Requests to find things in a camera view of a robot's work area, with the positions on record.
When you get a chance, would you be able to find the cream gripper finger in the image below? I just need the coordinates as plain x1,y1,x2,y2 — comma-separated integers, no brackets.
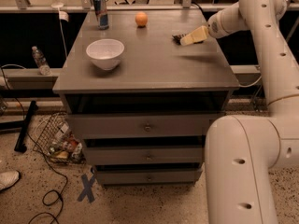
180,25,208,46

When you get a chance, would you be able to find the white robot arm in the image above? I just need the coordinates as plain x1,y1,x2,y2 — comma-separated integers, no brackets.
180,0,299,224

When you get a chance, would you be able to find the white ceramic bowl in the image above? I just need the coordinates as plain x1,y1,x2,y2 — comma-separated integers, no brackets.
86,39,124,71

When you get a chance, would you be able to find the orange fruit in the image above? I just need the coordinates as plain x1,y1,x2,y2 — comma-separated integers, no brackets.
135,12,148,27

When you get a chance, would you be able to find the grey drawer cabinet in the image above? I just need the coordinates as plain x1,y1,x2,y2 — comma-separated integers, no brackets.
52,8,241,188

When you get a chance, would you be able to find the blue red energy drink can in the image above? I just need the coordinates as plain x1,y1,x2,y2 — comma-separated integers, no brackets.
93,0,109,30

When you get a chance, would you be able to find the middle grey drawer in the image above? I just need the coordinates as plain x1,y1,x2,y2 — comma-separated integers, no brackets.
83,146,203,165

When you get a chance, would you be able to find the grey drawer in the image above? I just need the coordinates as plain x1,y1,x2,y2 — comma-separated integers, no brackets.
83,146,203,165
66,113,222,139
94,168,202,186

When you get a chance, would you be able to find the top grey drawer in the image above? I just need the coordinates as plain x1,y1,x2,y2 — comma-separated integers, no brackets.
66,113,222,139

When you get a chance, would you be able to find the clear plastic water bottle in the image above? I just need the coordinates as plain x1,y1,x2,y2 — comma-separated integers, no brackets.
32,46,50,76

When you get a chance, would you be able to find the bottom grey drawer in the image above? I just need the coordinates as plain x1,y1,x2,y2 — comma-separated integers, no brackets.
94,168,202,186

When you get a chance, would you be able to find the blue tape cross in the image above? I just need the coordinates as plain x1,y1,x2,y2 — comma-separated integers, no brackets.
78,168,95,203

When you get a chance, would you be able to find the black metal stand leg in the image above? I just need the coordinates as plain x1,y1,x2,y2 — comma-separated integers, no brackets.
14,101,38,153

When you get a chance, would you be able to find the white shoe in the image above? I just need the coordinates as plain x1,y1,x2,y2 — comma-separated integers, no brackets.
0,171,21,191

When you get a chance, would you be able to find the white cable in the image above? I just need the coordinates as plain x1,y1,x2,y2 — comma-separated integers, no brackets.
238,75,263,89

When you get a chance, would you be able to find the white hanging tag cord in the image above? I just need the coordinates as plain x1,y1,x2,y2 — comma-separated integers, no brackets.
50,2,70,60

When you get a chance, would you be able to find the wire basket with snacks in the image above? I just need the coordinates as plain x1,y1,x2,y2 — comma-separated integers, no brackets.
34,112,85,164

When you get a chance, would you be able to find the black floor cable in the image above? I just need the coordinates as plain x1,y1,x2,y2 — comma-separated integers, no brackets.
0,66,69,224

